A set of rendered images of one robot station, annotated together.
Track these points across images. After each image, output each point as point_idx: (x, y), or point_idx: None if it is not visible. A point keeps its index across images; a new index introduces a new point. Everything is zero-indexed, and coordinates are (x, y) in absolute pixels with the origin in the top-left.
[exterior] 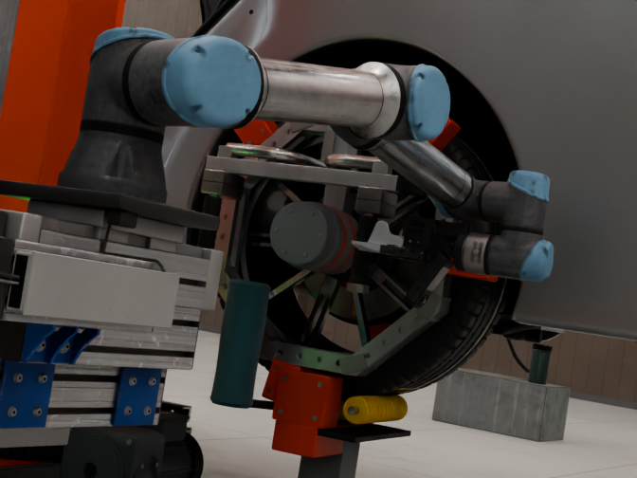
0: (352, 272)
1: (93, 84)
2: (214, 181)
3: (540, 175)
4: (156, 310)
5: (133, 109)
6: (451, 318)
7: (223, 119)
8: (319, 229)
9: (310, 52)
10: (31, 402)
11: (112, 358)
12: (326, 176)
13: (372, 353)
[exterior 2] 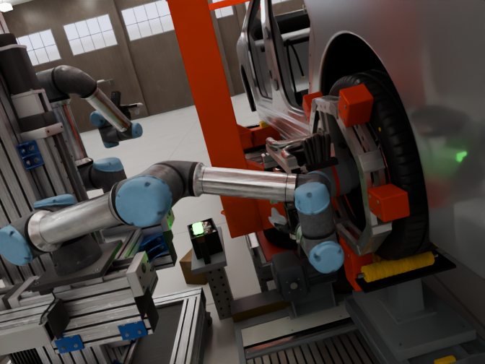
0: None
1: None
2: (263, 162)
3: (303, 196)
4: (37, 341)
5: None
6: (400, 230)
7: (19, 264)
8: None
9: (328, 49)
10: (71, 343)
11: (86, 329)
12: (281, 164)
13: (359, 247)
